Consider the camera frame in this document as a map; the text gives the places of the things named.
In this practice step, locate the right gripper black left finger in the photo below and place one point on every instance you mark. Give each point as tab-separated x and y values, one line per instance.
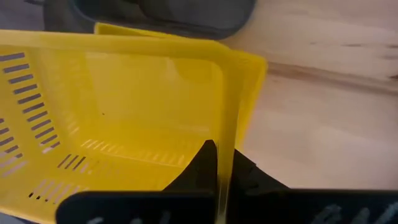
192	199

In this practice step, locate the yellow slotted plastic basket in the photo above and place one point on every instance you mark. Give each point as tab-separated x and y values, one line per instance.
140	102
253	93

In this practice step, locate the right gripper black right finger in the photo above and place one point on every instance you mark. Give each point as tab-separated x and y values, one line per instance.
280	205

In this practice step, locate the black plastic basket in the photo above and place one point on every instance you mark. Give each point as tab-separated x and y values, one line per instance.
161	15

